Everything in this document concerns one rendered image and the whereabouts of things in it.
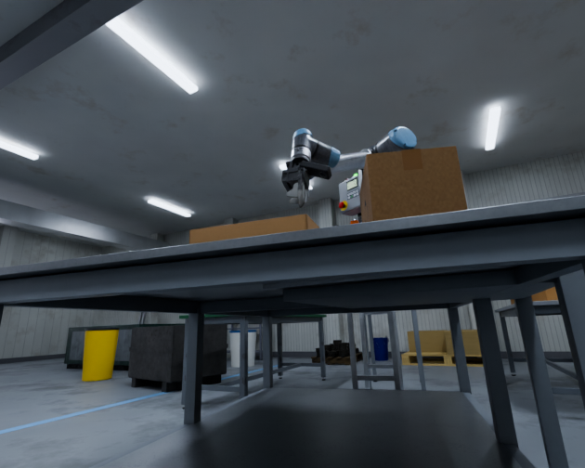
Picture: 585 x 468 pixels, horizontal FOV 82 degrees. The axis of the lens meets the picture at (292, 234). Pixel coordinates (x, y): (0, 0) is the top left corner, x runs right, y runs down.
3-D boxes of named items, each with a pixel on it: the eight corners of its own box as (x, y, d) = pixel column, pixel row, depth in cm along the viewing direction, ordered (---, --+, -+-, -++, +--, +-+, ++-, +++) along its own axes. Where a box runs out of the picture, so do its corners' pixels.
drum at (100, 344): (91, 382, 474) (97, 328, 493) (71, 381, 496) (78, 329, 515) (122, 377, 513) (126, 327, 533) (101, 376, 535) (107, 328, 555)
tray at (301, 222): (250, 268, 98) (250, 255, 99) (338, 260, 90) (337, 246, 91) (188, 248, 70) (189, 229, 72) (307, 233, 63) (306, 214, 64)
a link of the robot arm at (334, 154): (329, 160, 141) (305, 149, 137) (343, 147, 131) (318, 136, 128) (326, 175, 138) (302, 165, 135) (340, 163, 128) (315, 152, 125)
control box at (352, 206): (352, 216, 201) (349, 187, 206) (374, 208, 188) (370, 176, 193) (339, 214, 195) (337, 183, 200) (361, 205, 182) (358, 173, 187)
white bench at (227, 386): (279, 377, 457) (277, 317, 479) (330, 379, 426) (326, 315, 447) (174, 409, 293) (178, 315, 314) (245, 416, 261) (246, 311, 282)
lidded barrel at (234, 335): (239, 364, 646) (239, 330, 663) (262, 364, 626) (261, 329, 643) (223, 367, 601) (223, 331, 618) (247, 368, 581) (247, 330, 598)
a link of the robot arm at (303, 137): (318, 132, 130) (298, 123, 127) (317, 151, 124) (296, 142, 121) (308, 146, 136) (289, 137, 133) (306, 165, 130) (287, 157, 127)
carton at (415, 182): (366, 267, 115) (358, 193, 122) (438, 263, 112) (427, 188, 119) (375, 248, 86) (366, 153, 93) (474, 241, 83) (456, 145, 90)
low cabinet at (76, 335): (61, 369, 674) (67, 327, 696) (139, 359, 835) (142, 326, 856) (134, 371, 584) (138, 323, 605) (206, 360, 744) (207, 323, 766)
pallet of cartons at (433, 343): (497, 360, 564) (491, 329, 578) (503, 367, 481) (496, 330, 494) (410, 359, 624) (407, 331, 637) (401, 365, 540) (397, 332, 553)
